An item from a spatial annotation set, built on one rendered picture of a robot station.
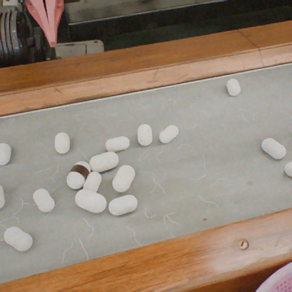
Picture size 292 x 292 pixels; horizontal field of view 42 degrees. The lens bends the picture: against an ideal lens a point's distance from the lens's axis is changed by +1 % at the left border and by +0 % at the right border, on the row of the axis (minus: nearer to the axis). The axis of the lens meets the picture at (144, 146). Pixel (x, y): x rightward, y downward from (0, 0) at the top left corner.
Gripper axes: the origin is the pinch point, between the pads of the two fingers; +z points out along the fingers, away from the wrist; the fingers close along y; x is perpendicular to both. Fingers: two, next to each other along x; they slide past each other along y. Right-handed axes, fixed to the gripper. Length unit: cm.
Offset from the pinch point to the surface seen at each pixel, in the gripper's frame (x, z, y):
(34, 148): 7.8, 11.4, -5.3
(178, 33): 183, -89, 79
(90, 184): -0.2, 18.7, 1.0
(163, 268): -9.1, 28.4, 5.9
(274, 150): -0.6, 19.3, 23.8
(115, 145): 3.9, 14.0, 5.2
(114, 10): 180, -110, 39
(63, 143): 4.9, 12.2, -1.3
